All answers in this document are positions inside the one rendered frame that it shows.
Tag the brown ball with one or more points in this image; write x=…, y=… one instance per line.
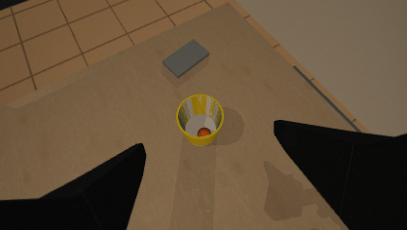
x=204, y=132

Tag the yellow cylindrical cup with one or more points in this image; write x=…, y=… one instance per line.
x=196, y=112

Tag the grey flat rectangular block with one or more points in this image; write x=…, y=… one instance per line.
x=185, y=58

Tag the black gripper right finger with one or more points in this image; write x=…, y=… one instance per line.
x=362, y=177

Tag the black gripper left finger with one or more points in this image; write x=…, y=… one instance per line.
x=101, y=199

